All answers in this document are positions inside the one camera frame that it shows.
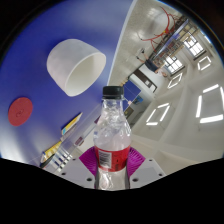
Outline person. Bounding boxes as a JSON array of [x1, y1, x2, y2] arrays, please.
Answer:
[[135, 47, 168, 76]]

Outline blue table with red legs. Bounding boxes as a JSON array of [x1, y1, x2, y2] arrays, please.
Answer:
[[139, 5, 198, 58]]

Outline flat round red coaster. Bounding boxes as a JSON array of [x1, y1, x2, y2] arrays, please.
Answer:
[[7, 96, 34, 127]]

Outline white cup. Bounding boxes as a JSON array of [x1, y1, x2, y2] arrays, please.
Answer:
[[46, 38, 107, 98]]

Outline dark door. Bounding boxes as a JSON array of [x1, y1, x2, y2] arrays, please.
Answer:
[[133, 68, 158, 94]]

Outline ceiling lights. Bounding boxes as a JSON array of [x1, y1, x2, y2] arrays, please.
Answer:
[[145, 54, 224, 127]]

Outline blue partition boards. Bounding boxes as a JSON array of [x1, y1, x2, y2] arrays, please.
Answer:
[[122, 80, 143, 101]]

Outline clear bottle with red label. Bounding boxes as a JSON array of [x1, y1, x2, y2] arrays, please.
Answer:
[[92, 85, 132, 191]]

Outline yellow and cyan book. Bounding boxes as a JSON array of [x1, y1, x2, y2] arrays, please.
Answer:
[[60, 112, 84, 136]]

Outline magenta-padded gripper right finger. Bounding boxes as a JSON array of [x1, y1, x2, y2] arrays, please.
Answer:
[[125, 147, 167, 190]]

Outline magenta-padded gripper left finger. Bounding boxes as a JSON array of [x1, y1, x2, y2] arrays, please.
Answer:
[[57, 147, 99, 190]]

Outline small bright window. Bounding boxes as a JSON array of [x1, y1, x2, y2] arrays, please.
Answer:
[[164, 54, 185, 74]]

